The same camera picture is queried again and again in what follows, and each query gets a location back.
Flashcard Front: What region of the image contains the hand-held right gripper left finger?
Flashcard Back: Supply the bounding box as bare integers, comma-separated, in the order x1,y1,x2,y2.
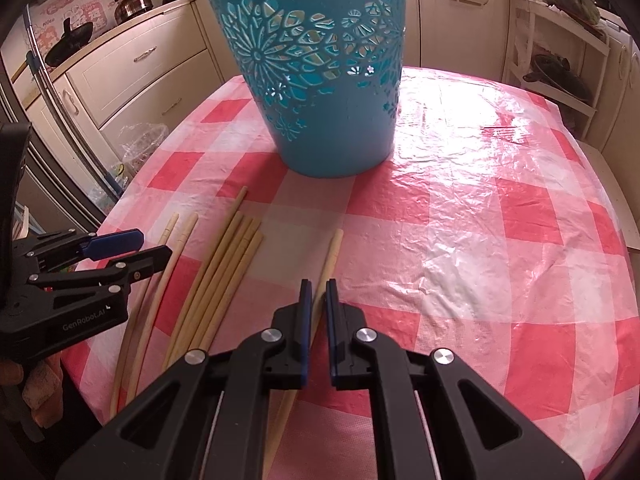
54,279,315,480

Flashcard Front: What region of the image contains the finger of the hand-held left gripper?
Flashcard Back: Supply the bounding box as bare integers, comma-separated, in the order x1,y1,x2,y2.
27,244,172,306
12,228,145,274

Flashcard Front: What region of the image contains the group of bamboo chopsticks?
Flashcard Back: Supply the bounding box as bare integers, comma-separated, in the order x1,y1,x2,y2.
109,186,264,418

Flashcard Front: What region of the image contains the pink checked plastic tablecloth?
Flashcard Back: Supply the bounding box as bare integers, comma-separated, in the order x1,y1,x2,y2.
60,65,640,480

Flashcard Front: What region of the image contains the dark pan with lid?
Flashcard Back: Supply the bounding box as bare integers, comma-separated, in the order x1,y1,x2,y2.
522,54,593,101

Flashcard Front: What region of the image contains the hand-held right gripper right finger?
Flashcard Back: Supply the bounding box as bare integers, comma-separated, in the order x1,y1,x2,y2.
325,278,586,480

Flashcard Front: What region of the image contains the cream sink base cabinet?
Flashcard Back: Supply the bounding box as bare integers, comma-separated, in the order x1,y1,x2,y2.
400,0,531,86

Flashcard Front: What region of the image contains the floral bin with plastic bag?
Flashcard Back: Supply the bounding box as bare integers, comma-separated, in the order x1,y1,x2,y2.
87,122,170,221

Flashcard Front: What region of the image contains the black wok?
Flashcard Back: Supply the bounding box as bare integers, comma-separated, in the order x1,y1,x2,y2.
44,19,96,67

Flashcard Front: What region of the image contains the white storage rack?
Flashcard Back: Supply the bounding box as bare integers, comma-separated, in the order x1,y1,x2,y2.
500,0,613,141

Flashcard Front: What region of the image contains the cream drawer cabinet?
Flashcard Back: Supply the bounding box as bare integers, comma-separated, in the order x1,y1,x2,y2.
10,0,225,196

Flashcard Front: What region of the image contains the cream side base cabinet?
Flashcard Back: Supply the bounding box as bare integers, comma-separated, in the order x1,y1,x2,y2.
585,10,640,156

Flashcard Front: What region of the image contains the dark metal kettle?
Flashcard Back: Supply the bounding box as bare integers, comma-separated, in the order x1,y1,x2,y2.
114,0,155,25

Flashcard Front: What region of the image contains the pale bamboo chopstick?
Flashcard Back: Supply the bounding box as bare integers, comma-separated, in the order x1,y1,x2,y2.
261,228,346,468

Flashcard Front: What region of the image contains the steel refrigerator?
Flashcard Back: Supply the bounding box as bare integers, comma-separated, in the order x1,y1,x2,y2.
0,7,123,233

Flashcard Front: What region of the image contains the blue perforated plastic basket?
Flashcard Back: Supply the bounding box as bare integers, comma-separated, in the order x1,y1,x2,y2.
199,0,408,179

